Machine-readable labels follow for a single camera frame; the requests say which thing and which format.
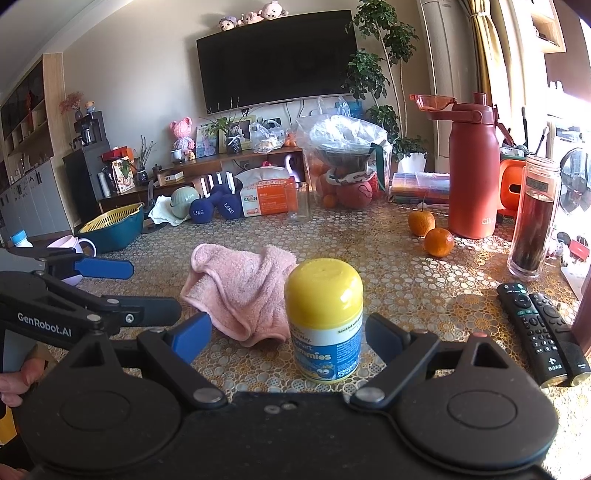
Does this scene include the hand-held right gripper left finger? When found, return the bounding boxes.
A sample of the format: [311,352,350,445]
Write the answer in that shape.
[69,312,229,409]

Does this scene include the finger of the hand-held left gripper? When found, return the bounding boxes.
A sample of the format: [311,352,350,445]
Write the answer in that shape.
[9,247,135,281]
[90,295,182,336]

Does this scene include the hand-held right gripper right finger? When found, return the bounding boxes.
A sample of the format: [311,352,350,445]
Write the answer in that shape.
[351,313,511,409]

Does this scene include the pink fluffy towel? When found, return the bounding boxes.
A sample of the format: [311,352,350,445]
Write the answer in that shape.
[180,244,299,348]

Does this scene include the yellow-lid gummy bottle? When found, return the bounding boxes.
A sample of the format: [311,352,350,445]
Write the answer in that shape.
[284,258,365,383]

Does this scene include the person's left hand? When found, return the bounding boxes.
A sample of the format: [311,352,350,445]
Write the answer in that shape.
[0,357,47,409]

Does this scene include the teal basin with yellow colander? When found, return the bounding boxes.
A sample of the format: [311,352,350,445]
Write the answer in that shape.
[77,202,145,254]

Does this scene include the white cloth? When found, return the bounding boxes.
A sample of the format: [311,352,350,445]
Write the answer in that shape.
[148,196,186,227]

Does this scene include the black water dispenser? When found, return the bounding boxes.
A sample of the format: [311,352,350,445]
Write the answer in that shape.
[62,111,112,200]

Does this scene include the stemless orange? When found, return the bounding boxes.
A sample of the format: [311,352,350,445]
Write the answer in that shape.
[423,228,455,258]

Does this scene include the blue dumbbell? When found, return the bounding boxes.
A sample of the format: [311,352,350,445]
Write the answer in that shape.
[189,185,232,225]
[216,182,246,220]

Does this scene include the orange with stem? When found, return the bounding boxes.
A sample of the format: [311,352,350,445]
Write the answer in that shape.
[407,198,437,238]

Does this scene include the tall shelf cabinet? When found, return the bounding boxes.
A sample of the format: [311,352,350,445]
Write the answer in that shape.
[0,52,71,237]

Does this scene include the black remote with round pad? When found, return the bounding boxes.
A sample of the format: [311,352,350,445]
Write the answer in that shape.
[496,282,568,389]

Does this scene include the brown basketball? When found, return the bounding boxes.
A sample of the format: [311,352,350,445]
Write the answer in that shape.
[336,180,374,210]

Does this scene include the pink bear figure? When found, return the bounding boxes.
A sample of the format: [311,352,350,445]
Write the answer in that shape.
[169,117,197,161]

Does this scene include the stack of colourful storage boxes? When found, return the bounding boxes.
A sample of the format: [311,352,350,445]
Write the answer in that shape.
[390,172,451,204]

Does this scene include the clear drinking glass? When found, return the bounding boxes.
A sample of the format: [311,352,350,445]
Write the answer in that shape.
[289,181,311,223]

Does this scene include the orange tissue pack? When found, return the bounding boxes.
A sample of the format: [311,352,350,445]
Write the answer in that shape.
[234,166,299,218]

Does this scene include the black slim remote control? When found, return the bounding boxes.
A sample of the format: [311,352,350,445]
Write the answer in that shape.
[529,292,591,388]

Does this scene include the red water bottle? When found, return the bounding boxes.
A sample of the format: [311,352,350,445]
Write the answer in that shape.
[409,92,502,240]

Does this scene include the wooden television cabinet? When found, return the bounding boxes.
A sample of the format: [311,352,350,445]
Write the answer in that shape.
[99,147,306,209]

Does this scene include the small potted plant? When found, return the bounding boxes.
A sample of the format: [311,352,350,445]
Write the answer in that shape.
[202,98,256,156]

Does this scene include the glass of dark drink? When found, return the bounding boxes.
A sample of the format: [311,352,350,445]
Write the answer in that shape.
[507,154,562,282]

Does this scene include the orange case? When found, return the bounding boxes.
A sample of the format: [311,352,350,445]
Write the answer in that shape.
[498,157,528,219]

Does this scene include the clear container with plastic bag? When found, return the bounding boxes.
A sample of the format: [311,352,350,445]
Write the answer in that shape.
[295,114,393,211]

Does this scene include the plastic bag of food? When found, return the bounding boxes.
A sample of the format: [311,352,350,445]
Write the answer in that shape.
[249,120,287,154]

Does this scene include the blue and clear plastic bags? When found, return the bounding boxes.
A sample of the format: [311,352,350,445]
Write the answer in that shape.
[316,95,365,120]

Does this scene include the electric fan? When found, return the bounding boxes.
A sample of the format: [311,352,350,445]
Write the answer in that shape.
[558,147,591,216]

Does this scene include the tall potted tree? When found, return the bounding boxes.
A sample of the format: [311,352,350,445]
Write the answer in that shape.
[341,0,431,174]

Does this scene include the black flat television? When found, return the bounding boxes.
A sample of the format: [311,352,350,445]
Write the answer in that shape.
[196,9,360,114]

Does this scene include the white standing air conditioner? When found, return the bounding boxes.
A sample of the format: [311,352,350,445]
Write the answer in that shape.
[417,0,477,161]

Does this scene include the yellow curtain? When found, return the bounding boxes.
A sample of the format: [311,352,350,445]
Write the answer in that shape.
[465,0,498,108]

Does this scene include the lilac cup with handle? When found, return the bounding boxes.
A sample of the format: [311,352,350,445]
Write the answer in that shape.
[46,235,97,285]

